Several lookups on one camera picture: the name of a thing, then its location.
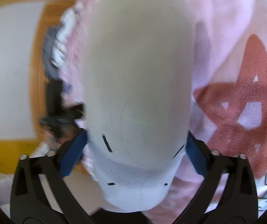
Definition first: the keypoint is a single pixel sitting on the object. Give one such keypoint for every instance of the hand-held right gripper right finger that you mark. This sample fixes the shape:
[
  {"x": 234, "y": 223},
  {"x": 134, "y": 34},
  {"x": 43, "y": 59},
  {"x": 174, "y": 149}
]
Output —
[{"x": 196, "y": 155}]

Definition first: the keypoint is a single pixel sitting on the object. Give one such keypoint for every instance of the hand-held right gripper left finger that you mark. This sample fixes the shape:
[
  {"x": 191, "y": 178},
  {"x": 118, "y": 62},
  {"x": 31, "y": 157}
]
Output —
[{"x": 74, "y": 154}]

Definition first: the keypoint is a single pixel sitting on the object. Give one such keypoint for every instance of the beige zip hoodie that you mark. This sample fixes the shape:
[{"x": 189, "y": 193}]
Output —
[{"x": 138, "y": 86}]

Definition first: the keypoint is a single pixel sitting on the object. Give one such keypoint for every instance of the wooden headboard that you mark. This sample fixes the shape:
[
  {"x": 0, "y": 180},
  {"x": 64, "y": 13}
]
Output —
[{"x": 36, "y": 74}]

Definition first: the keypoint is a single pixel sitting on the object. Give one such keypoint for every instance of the pink printed blanket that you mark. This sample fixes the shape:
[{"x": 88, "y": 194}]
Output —
[{"x": 229, "y": 39}]

